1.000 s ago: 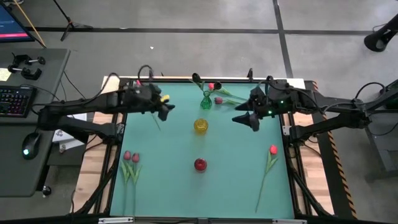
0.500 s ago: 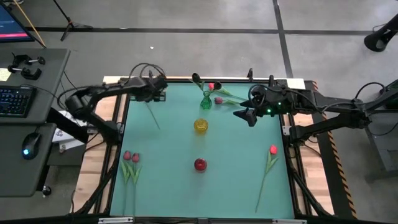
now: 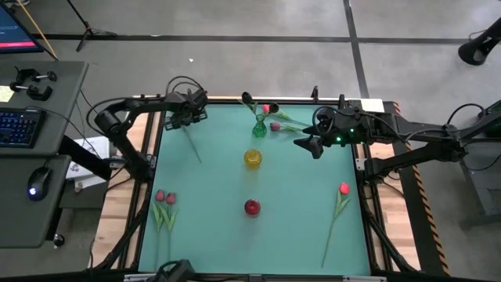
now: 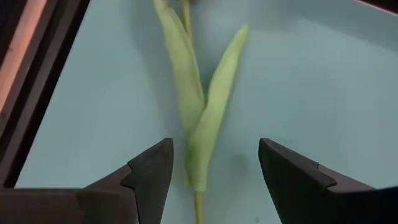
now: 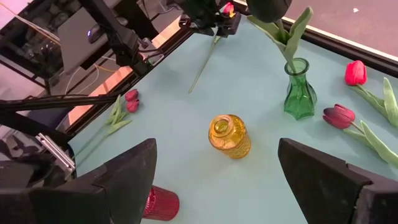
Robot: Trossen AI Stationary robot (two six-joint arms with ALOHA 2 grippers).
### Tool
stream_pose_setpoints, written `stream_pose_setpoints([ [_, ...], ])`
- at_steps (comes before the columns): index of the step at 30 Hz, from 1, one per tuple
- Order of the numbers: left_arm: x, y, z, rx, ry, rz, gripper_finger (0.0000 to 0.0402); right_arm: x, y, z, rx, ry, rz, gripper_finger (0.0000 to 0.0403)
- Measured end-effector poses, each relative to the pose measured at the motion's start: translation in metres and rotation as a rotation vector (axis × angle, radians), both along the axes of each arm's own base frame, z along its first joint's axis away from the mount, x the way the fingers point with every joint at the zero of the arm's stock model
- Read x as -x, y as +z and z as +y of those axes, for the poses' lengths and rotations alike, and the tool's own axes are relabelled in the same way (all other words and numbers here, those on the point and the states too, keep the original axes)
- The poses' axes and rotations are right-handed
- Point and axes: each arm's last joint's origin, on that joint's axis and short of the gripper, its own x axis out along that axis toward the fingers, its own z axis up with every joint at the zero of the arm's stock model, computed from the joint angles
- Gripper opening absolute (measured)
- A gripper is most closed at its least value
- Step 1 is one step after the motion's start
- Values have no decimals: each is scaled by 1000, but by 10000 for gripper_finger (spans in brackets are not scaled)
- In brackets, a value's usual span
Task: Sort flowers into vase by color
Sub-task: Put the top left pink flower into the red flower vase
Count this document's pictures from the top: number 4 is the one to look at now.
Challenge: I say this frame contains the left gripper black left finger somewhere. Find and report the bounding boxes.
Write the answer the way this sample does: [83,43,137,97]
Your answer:
[0,138,174,224]

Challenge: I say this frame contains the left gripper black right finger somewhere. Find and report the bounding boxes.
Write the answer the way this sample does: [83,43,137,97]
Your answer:
[258,138,398,224]

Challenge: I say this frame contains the red artificial tulip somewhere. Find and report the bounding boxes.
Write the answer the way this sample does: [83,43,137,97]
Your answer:
[152,0,249,224]

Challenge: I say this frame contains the green table mat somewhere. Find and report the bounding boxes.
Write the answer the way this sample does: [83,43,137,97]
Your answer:
[14,0,398,224]

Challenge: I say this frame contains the black metal table frame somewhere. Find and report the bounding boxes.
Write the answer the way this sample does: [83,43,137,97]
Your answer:
[0,0,91,189]

